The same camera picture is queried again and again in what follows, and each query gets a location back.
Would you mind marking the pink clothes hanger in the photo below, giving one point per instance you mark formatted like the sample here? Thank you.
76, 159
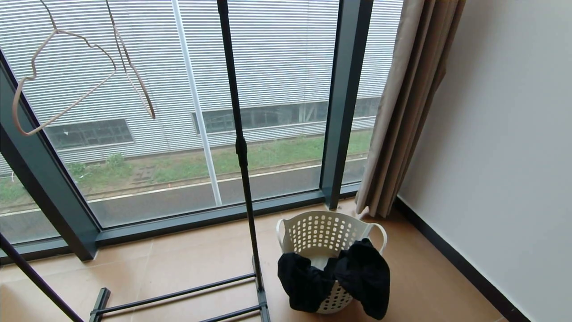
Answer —
152, 114
56, 31

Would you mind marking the black clothes rack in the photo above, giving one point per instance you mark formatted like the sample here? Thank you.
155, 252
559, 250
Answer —
241, 147

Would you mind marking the white laundry basket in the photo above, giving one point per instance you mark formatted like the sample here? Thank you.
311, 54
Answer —
321, 232

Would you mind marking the beige curtain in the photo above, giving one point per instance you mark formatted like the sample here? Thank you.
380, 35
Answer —
402, 112

